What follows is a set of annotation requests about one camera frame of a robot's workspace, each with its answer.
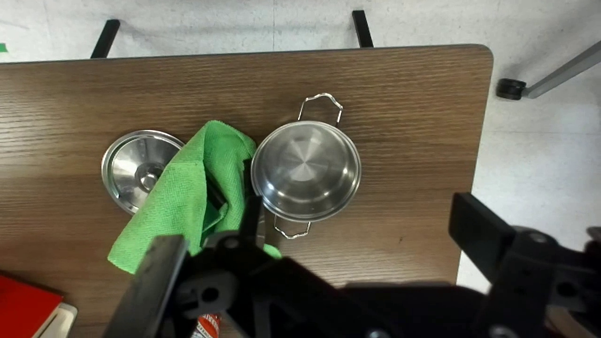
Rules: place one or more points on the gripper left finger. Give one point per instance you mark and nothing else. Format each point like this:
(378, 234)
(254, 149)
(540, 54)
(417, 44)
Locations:
(155, 286)

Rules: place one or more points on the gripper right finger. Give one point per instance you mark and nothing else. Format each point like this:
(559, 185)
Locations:
(483, 237)

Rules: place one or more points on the green microfibre towel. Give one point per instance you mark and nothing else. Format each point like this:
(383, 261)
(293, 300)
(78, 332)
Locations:
(181, 197)

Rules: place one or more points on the red and white tube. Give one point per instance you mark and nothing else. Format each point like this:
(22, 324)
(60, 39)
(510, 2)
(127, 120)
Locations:
(206, 327)

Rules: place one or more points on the white flat box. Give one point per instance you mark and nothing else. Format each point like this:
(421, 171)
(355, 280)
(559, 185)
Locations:
(63, 321)

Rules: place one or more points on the steel pot lid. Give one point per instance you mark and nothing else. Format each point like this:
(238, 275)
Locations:
(129, 164)

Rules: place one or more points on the red book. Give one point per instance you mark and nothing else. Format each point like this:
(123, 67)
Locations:
(23, 307)

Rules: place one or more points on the grey leg with black caster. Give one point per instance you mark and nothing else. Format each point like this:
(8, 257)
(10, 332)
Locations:
(554, 77)

